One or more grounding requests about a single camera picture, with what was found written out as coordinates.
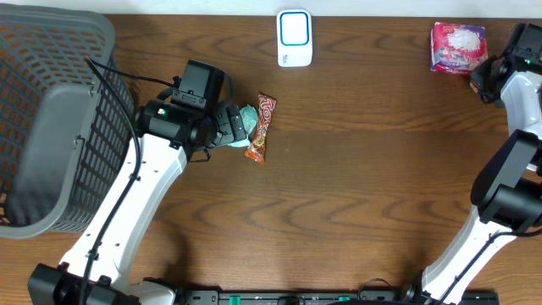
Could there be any mint green wipes pack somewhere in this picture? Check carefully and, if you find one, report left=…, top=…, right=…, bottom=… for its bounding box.
left=230, top=105, right=258, bottom=147

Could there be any orange chocolate bar wrapper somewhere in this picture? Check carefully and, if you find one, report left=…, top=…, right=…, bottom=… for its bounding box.
left=245, top=94, right=277, bottom=163

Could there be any red purple snack packet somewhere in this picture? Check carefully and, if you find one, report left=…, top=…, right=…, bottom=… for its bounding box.
left=430, top=22, right=488, bottom=75

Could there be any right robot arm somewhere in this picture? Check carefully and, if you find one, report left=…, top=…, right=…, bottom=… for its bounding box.
left=404, top=23, right=541, bottom=304

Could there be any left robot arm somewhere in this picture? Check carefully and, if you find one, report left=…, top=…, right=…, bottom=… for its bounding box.
left=28, top=99, right=246, bottom=304

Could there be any white barcode scanner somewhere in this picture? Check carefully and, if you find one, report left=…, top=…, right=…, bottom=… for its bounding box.
left=276, top=9, right=313, bottom=68

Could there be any grey plastic mesh basket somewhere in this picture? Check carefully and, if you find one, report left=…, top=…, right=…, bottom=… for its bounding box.
left=1, top=3, right=135, bottom=239

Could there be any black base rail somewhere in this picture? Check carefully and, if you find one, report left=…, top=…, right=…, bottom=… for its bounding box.
left=143, top=289, right=501, bottom=305

